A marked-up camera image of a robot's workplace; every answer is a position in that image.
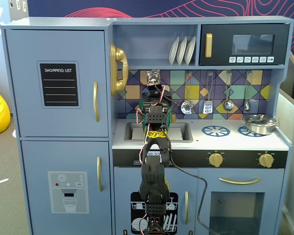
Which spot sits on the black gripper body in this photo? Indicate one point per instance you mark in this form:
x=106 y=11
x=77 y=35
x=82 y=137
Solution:
x=155 y=100

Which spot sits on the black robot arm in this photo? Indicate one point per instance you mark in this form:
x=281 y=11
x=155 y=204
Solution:
x=152 y=181

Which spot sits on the steel pot with lid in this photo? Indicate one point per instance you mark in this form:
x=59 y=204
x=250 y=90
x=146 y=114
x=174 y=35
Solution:
x=259 y=127

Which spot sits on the green cylindrical container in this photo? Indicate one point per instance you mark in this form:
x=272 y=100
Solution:
x=169 y=118

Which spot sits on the gold faucet piece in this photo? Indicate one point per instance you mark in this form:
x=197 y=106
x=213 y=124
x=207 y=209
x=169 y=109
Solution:
x=173 y=117

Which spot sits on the metal skimmer utensil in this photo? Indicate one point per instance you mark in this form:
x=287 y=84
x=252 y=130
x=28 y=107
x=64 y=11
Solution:
x=187 y=107

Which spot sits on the grey toy sink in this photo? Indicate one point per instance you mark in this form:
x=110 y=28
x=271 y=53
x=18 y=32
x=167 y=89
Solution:
x=128 y=132

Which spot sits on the white toy plate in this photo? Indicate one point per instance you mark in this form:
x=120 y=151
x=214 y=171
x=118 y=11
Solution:
x=181 y=51
x=189 y=50
x=173 y=51

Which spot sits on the metal slotted spatula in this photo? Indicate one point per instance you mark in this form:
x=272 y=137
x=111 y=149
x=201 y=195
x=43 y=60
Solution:
x=207 y=107

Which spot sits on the blue toy kitchen unit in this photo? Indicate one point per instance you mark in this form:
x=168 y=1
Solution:
x=149 y=44

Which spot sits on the gold toy telephone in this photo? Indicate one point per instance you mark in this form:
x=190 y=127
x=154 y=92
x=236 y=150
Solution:
x=118 y=56

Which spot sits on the black stove control panel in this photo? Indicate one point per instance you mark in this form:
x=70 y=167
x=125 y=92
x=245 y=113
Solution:
x=191 y=157

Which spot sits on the metal ladle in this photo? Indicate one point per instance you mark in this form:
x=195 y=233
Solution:
x=228 y=105

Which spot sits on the gold stove knob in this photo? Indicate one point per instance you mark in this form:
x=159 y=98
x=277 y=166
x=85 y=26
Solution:
x=215 y=159
x=266 y=160

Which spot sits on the blue oven door with window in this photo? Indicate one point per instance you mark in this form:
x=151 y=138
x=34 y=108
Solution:
x=203 y=176

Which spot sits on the metal spoon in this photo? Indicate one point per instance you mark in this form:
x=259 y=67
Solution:
x=247 y=106

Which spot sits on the black microwave door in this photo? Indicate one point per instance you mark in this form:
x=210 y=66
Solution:
x=220 y=31

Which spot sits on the black shopping list board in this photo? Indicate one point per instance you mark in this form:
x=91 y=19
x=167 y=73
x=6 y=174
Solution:
x=60 y=85

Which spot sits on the blue freezer door with dispenser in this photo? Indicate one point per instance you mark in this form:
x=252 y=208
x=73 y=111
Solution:
x=39 y=159

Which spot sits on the tall blue fridge door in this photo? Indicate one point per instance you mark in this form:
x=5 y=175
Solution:
x=24 y=117

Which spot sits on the small camera circuit board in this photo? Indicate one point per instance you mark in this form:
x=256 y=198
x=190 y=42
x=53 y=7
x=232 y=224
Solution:
x=153 y=76

